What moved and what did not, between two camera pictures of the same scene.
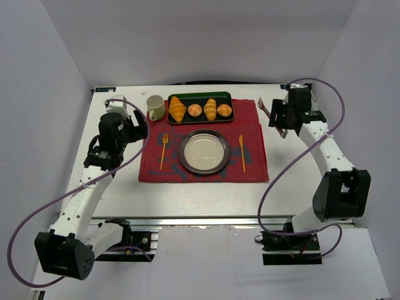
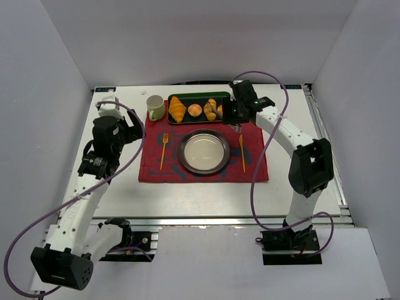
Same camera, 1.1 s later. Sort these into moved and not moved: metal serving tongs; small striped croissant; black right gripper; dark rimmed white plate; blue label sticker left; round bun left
Moved: metal serving tongs; black right gripper
Not moved: dark rimmed white plate; round bun left; small striped croissant; blue label sticker left
